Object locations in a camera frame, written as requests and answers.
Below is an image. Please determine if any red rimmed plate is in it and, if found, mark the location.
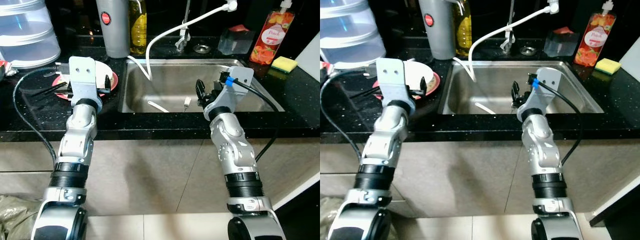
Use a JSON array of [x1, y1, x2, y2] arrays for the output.
[[371, 71, 441, 102], [52, 70, 120, 101]]

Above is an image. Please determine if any stainless steel sink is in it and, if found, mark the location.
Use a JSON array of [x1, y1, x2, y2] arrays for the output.
[[440, 60, 605, 115], [118, 58, 286, 115]]

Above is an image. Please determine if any white spoon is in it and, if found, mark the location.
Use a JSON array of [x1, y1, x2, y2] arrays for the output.
[[473, 102, 497, 115], [147, 100, 171, 114]]

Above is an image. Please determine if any clear plastic container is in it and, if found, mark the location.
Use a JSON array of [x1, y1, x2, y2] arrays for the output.
[[217, 24, 257, 56], [543, 27, 581, 58]]

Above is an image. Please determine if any grey thermos with red button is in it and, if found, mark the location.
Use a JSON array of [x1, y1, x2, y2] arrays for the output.
[[418, 0, 457, 61], [95, 0, 132, 59]]

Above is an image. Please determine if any chrome faucet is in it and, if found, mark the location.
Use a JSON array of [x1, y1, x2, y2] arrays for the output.
[[500, 0, 517, 55], [174, 0, 194, 53]]

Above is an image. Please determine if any yellow oil bottle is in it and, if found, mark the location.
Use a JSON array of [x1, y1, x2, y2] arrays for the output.
[[129, 0, 149, 56], [453, 0, 473, 57]]

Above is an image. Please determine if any yellow green sponge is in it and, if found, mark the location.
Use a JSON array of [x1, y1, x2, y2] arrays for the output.
[[270, 55, 299, 75], [594, 57, 622, 76]]

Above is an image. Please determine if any orange peach soap bottle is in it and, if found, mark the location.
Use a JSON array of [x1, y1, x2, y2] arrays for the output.
[[248, 0, 296, 66], [573, 0, 617, 68]]

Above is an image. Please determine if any grey green plastic bag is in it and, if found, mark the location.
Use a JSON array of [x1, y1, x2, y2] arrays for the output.
[[0, 194, 37, 240], [320, 197, 352, 240]]

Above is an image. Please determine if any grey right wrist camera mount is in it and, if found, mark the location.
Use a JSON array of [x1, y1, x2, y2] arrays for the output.
[[517, 67, 564, 122], [202, 65, 255, 121]]

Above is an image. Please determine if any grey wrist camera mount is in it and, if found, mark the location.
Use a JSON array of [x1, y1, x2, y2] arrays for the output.
[[517, 67, 564, 122], [202, 65, 255, 121], [68, 56, 104, 107], [375, 57, 417, 110]]

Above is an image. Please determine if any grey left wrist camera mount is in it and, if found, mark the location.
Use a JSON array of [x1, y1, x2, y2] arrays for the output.
[[68, 56, 104, 107], [375, 57, 417, 110]]

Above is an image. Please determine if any white flexible hose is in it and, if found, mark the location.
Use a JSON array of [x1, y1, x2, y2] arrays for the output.
[[127, 0, 239, 82], [452, 0, 560, 82]]

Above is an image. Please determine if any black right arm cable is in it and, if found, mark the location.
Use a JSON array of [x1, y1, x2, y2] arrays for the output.
[[231, 79, 282, 164], [537, 80, 584, 167]]

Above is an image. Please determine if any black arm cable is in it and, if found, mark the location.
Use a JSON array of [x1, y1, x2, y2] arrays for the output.
[[231, 79, 282, 164], [537, 80, 584, 167], [320, 69, 382, 163], [12, 66, 72, 167]]

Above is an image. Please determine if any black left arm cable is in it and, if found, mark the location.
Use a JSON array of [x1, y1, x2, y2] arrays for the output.
[[320, 69, 382, 163], [12, 66, 72, 167]]

